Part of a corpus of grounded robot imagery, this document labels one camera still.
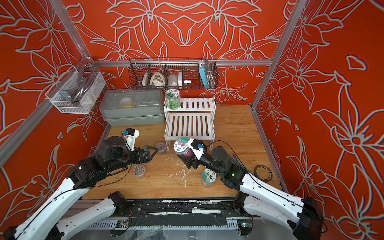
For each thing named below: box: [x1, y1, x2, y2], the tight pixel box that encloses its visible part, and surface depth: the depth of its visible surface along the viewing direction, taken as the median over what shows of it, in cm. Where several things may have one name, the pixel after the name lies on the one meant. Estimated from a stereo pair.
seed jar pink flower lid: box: [174, 137, 196, 158], surface depth 65 cm
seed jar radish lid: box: [202, 168, 217, 189], surface depth 77 cm
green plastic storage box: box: [99, 88, 165, 128], surface depth 100 cm
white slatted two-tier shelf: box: [163, 97, 216, 151], surface depth 89 cm
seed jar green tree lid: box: [165, 88, 181, 110], surface depth 79 cm
